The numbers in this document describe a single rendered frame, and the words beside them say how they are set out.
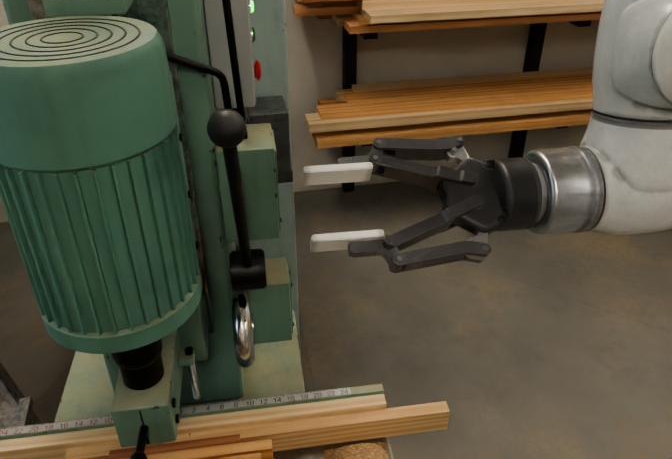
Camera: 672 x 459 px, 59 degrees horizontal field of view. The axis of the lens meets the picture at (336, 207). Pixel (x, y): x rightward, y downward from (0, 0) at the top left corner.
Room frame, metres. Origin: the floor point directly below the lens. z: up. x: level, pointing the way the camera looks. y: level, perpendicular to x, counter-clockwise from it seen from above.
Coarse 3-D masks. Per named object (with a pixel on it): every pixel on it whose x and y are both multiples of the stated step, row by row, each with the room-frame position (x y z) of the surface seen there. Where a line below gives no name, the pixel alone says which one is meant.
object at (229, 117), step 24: (216, 120) 0.47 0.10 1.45; (240, 120) 0.48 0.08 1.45; (216, 144) 0.47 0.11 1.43; (240, 192) 0.55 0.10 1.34; (240, 216) 0.57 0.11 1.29; (240, 240) 0.62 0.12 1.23; (240, 264) 0.67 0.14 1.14; (264, 264) 0.68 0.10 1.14; (240, 288) 0.66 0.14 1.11; (264, 288) 0.67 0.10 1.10
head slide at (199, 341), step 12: (180, 132) 0.70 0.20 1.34; (180, 144) 0.68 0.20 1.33; (192, 216) 0.70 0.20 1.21; (204, 288) 0.69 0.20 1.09; (204, 300) 0.69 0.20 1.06; (204, 312) 0.67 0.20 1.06; (192, 324) 0.63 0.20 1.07; (204, 324) 0.65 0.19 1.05; (180, 336) 0.62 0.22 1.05; (192, 336) 0.62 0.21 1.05; (204, 336) 0.63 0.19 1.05; (204, 348) 0.63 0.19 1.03; (108, 360) 0.61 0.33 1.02; (204, 360) 0.63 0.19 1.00
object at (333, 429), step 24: (408, 408) 0.59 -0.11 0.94; (432, 408) 0.59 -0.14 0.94; (216, 432) 0.55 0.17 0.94; (240, 432) 0.55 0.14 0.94; (264, 432) 0.55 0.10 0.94; (288, 432) 0.55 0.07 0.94; (312, 432) 0.55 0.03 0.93; (336, 432) 0.56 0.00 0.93; (360, 432) 0.57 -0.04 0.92; (384, 432) 0.57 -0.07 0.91; (408, 432) 0.58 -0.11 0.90; (72, 456) 0.51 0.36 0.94; (96, 456) 0.51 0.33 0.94
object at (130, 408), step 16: (176, 336) 0.61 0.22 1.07; (176, 352) 0.59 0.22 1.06; (176, 368) 0.57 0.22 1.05; (160, 384) 0.52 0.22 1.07; (176, 384) 0.55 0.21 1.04; (128, 400) 0.50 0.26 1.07; (144, 400) 0.50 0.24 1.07; (160, 400) 0.50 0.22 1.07; (176, 400) 0.53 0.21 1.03; (112, 416) 0.48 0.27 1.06; (128, 416) 0.48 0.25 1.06; (144, 416) 0.48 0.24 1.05; (160, 416) 0.49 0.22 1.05; (176, 416) 0.51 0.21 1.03; (128, 432) 0.48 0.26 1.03; (160, 432) 0.49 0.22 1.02; (176, 432) 0.50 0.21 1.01
